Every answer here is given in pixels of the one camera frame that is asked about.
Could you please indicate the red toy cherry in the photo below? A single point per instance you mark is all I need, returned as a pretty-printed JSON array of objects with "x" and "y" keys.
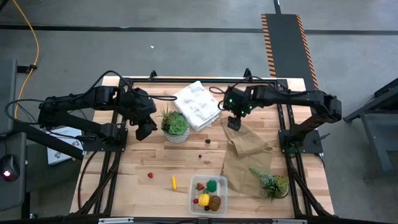
[{"x": 195, "y": 201}]

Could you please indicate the brown paper bag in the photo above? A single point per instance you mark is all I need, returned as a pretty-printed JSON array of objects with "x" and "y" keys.
[{"x": 245, "y": 168}]

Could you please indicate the green toy bell pepper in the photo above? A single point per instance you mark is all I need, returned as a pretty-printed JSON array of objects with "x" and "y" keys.
[{"x": 211, "y": 185}]

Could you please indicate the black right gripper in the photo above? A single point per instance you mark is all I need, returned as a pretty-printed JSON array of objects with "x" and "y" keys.
[{"x": 237, "y": 111}]

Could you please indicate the black device red light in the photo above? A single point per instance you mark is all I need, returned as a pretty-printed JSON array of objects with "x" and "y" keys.
[{"x": 9, "y": 168}]

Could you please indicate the white printed box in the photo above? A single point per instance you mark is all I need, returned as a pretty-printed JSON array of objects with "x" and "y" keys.
[{"x": 63, "y": 146}]

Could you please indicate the green fern plant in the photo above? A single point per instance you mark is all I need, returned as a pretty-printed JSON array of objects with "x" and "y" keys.
[{"x": 273, "y": 185}]

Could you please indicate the dark toy cherry green stem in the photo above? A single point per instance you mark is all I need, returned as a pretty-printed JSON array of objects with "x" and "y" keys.
[{"x": 206, "y": 208}]

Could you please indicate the white folded towel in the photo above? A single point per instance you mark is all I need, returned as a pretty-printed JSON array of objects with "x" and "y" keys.
[{"x": 197, "y": 104}]

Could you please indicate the red toy strawberry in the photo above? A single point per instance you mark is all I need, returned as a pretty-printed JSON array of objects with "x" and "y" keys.
[{"x": 200, "y": 187}]

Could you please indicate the grey side desk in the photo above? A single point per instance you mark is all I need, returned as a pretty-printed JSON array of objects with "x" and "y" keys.
[{"x": 12, "y": 193}]

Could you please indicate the striped black floor ramp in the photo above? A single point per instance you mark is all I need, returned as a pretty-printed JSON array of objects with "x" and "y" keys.
[{"x": 287, "y": 46}]

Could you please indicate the red toy raspberry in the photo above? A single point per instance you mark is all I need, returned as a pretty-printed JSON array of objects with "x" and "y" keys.
[{"x": 150, "y": 175}]

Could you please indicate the silver frame bracket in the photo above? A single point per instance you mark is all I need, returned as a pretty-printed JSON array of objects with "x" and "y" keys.
[
  {"x": 289, "y": 221},
  {"x": 116, "y": 220}
]

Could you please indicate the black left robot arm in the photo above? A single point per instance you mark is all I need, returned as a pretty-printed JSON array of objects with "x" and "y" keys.
[{"x": 77, "y": 99}]

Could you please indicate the grey metal cart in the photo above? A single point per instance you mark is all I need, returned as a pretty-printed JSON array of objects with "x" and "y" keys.
[{"x": 373, "y": 124}]

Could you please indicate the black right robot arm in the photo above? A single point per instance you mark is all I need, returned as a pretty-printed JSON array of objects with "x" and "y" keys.
[{"x": 295, "y": 96}]

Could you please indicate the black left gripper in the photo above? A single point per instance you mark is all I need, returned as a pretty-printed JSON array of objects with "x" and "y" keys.
[{"x": 144, "y": 113}]

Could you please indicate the black diagonal beam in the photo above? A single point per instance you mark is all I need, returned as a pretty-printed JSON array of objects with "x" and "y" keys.
[{"x": 46, "y": 140}]

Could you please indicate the brown toy kiwi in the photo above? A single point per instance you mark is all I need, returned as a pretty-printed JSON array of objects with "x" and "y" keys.
[{"x": 214, "y": 203}]

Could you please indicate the clear plastic tupperware container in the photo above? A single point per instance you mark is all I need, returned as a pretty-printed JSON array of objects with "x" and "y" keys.
[{"x": 222, "y": 186}]

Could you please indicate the succulent in white patterned pot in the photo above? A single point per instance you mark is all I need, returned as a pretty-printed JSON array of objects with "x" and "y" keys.
[{"x": 175, "y": 126}]

